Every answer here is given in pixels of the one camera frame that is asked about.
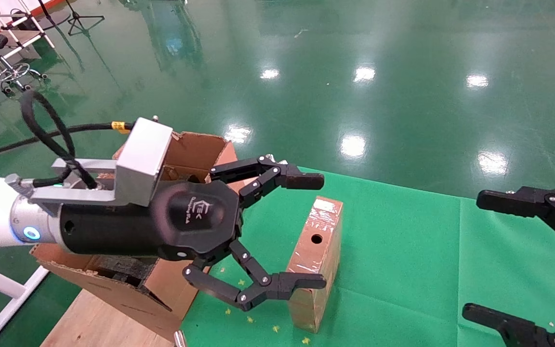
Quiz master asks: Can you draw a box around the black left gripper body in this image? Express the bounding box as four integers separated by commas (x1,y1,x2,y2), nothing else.
58,181,244,266

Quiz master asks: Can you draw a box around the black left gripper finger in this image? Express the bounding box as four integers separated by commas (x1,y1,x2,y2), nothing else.
209,155,325,208
183,240,327,311

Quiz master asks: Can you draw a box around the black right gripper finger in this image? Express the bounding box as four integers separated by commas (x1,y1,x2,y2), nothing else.
476,184,555,254
462,303,555,347

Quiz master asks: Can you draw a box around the small taped cardboard box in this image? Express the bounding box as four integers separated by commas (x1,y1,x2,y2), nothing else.
285,195,344,334

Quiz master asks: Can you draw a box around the large open cardboard carton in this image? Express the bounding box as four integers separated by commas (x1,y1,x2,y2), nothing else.
29,131,259,343

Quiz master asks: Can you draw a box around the black foam padding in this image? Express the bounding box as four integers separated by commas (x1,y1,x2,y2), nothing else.
95,255,160,290

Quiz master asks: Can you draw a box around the green table cloth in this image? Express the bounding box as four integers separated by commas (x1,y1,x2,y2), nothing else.
180,164,555,347

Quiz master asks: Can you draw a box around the black tripod stand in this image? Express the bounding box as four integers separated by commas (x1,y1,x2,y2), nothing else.
37,0,106,37

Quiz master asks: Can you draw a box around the black cable with yellow tag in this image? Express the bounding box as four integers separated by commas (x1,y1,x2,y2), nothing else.
0,90,136,189

